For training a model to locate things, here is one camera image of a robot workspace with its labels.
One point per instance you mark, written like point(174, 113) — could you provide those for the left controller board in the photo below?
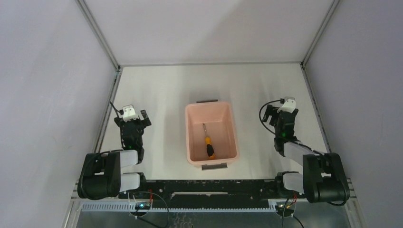
point(142, 206)

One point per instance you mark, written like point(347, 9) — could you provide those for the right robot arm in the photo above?
point(323, 177)

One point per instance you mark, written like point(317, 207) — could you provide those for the pink plastic bin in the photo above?
point(219, 120)

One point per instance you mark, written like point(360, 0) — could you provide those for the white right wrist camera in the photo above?
point(288, 105)

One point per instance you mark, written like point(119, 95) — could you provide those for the yellow black screwdriver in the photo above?
point(209, 147)

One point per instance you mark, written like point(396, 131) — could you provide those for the right controller board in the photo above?
point(281, 206)

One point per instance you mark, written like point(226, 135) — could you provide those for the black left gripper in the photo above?
point(132, 123)

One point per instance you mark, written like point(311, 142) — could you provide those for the controller board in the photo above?
point(142, 206)
point(281, 206)

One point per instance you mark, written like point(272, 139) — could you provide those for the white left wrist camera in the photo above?
point(129, 113)

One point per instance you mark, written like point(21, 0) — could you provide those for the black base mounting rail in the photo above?
point(211, 194)

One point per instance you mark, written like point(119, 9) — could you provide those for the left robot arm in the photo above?
point(101, 175)

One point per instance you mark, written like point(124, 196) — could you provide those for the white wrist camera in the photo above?
point(129, 113)
point(288, 105)

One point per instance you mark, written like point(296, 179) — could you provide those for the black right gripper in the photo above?
point(269, 111)

